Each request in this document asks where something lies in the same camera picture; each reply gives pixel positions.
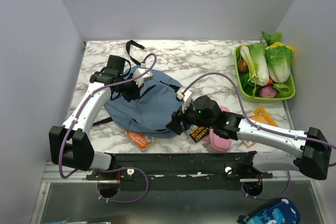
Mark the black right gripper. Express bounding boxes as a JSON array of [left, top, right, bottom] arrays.
[[165, 98, 214, 135]]

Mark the blue student backpack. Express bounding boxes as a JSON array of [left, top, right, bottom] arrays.
[[91, 39, 186, 138]]

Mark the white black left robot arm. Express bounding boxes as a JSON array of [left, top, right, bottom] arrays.
[[49, 55, 151, 179]]

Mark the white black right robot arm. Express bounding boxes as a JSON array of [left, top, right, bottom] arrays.
[[167, 95, 331, 180]]

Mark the black storey treehouse book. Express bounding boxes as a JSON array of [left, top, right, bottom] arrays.
[[187, 125, 209, 143]]

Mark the orange storey treehouse book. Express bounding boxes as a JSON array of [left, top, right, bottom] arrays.
[[125, 131, 156, 152]]

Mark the pink pencil case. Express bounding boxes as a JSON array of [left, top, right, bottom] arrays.
[[204, 105, 232, 153]]

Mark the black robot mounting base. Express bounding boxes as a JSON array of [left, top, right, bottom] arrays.
[[86, 152, 272, 195]]

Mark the green plastic vegetable basket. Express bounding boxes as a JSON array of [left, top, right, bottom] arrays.
[[234, 44, 296, 103]]

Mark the orange notebook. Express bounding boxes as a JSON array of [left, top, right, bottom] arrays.
[[241, 105, 279, 148]]

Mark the brown mushroom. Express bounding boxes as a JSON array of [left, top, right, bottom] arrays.
[[237, 59, 249, 74]]

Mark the purple red onion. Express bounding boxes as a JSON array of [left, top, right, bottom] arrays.
[[259, 86, 277, 99]]

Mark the white green leek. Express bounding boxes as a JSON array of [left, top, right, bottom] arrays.
[[240, 46, 258, 84]]

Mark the orange carrot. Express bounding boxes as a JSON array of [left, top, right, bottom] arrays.
[[268, 77, 273, 85]]

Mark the left napa cabbage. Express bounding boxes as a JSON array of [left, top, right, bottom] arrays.
[[248, 42, 269, 87]]

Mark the napa cabbage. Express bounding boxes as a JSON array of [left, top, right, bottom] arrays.
[[265, 46, 293, 83], [248, 42, 269, 87]]

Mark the right napa cabbage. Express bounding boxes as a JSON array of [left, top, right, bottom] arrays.
[[265, 46, 293, 83]]

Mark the yellow corn cob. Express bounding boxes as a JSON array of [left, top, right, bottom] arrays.
[[268, 41, 295, 54]]

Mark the green leafy lettuce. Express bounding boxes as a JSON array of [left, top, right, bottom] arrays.
[[261, 31, 282, 46]]

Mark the blue shark pencil case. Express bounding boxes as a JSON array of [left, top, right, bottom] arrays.
[[237, 198, 301, 224]]

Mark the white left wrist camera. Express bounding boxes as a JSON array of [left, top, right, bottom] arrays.
[[133, 63, 153, 88]]

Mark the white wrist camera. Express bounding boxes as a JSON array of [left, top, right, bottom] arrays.
[[133, 63, 153, 88], [176, 87, 192, 113]]

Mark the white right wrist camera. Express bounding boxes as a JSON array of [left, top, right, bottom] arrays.
[[176, 87, 192, 113]]

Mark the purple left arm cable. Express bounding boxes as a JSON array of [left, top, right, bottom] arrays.
[[58, 52, 158, 204]]

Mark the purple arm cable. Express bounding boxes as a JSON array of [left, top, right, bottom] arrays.
[[58, 52, 158, 204], [181, 72, 336, 200]]

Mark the aluminium rail frame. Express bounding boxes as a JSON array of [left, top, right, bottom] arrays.
[[42, 162, 313, 183]]

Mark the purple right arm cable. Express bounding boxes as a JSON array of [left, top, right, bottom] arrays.
[[181, 72, 336, 200]]

